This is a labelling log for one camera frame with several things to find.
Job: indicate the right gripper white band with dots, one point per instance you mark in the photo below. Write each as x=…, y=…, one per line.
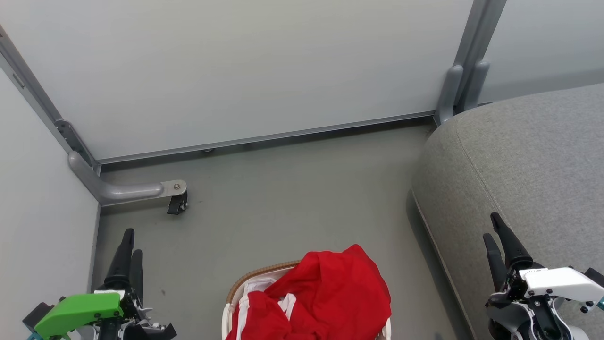
x=561, y=283

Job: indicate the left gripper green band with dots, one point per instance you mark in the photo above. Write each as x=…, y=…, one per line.
x=78, y=309

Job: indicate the red garment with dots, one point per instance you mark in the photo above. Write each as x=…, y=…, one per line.
x=339, y=293

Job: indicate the grey fabric sofa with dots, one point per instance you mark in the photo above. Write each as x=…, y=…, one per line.
x=528, y=170

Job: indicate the long grey metal partition foot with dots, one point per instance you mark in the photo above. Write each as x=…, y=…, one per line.
x=122, y=191

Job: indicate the black caster wheel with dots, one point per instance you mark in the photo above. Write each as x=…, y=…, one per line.
x=177, y=204

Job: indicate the white laundry basket brown rim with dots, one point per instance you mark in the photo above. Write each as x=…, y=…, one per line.
x=257, y=274

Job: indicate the white basket liner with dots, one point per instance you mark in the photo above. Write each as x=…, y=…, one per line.
x=259, y=285

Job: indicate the short grey partition foot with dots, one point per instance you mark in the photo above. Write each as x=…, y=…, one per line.
x=448, y=92
x=476, y=82

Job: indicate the grey partition bottom rail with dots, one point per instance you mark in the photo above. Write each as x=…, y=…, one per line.
x=264, y=138

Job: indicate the grey partition post with bracket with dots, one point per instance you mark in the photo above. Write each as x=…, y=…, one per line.
x=33, y=89

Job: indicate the grey metal partition post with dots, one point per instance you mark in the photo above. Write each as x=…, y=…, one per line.
x=479, y=33

